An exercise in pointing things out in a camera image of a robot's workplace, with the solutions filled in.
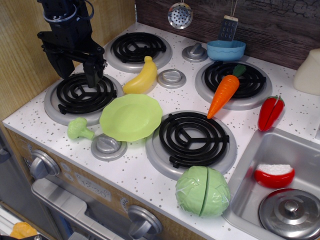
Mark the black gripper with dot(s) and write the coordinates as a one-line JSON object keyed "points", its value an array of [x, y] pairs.
{"points": [[70, 39]]}

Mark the orange toy carrot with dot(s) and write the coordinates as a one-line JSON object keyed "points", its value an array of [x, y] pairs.
{"points": [[225, 90]]}

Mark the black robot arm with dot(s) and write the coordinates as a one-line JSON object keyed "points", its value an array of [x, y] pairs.
{"points": [[67, 7]]}

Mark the light green plastic plate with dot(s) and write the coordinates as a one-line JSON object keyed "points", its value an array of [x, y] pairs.
{"points": [[131, 117]]}

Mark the front left black burner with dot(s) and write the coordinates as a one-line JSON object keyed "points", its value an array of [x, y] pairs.
{"points": [[69, 99]]}

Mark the black burner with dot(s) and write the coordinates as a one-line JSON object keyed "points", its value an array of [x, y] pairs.
{"points": [[69, 99], [254, 84], [127, 52], [188, 138]]}

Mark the back left black burner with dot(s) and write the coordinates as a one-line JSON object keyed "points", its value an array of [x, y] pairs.
{"points": [[127, 52]]}

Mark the green toy broccoli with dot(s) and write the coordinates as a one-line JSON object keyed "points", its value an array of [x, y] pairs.
{"points": [[77, 128]]}

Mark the yellow toy banana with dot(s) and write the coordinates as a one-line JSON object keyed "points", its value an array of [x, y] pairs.
{"points": [[144, 80]]}

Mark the front silver stove knob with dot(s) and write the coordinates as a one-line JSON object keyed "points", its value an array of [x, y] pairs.
{"points": [[106, 148]]}

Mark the silver stove knob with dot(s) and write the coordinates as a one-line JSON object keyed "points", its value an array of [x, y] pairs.
{"points": [[195, 53], [171, 79], [106, 148]]}

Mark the middle silver stove knob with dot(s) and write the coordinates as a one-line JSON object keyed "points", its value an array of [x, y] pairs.
{"points": [[171, 79]]}

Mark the left silver oven knob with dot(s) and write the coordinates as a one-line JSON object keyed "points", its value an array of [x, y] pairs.
{"points": [[43, 165]]}

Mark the silver oven knob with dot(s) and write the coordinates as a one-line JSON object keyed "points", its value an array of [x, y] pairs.
{"points": [[43, 165], [142, 222]]}

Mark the round metal skimmer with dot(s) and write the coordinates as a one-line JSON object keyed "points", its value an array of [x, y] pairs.
{"points": [[180, 15]]}

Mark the oven clock display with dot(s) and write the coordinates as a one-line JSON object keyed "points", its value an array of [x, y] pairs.
{"points": [[93, 187]]}

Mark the back silver stove knob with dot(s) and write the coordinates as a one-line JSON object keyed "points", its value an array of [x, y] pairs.
{"points": [[195, 53]]}

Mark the front right black burner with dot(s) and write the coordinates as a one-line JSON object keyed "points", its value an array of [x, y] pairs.
{"points": [[188, 138]]}

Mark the blue plastic bowl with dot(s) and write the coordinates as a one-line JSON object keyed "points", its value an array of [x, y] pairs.
{"points": [[220, 50]]}

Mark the metal slotted spatula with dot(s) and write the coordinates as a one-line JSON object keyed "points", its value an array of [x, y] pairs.
{"points": [[229, 25]]}

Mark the right silver oven knob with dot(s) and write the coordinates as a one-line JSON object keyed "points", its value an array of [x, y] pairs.
{"points": [[142, 222]]}

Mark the green toy cabbage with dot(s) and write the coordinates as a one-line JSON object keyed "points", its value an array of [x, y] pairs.
{"points": [[202, 191]]}

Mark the yellow toy on floor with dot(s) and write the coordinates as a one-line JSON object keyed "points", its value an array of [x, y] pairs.
{"points": [[22, 230]]}

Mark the back right black burner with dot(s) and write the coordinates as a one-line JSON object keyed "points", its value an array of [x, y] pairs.
{"points": [[254, 84]]}

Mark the red toy chili pepper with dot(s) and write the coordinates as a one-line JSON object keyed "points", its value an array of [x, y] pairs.
{"points": [[270, 111]]}

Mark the silver sink basin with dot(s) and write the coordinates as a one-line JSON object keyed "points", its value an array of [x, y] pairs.
{"points": [[273, 147]]}

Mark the cream plastic jug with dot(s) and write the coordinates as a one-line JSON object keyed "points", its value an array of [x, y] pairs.
{"points": [[307, 77]]}

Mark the silver pot lid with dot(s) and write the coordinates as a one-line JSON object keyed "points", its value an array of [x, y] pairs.
{"points": [[290, 213]]}

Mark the silver oven door handle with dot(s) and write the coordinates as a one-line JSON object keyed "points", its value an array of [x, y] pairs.
{"points": [[70, 207]]}

